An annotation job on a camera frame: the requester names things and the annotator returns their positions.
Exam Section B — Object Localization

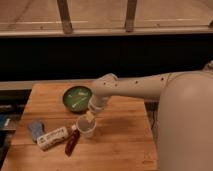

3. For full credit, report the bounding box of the right metal window post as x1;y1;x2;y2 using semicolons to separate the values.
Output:
124;0;137;32

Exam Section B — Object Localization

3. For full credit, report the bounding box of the white ceramic cup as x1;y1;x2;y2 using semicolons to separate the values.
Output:
76;116;96;138

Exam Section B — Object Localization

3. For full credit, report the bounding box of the green bowl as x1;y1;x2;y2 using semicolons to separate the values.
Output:
62;86;92;113

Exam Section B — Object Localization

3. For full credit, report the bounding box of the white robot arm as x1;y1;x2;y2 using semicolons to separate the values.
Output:
88;70;213;171

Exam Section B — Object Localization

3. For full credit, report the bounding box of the left metal window post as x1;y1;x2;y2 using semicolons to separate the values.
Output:
57;0;73;34

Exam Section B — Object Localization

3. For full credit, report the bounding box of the blue grey sponge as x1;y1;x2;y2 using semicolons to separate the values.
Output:
28;120;44;142

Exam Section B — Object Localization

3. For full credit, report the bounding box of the white labelled box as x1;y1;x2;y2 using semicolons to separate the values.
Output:
37;126;69;150

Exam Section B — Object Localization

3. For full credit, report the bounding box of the metal window post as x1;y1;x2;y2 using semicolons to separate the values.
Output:
124;0;137;32
57;0;73;34

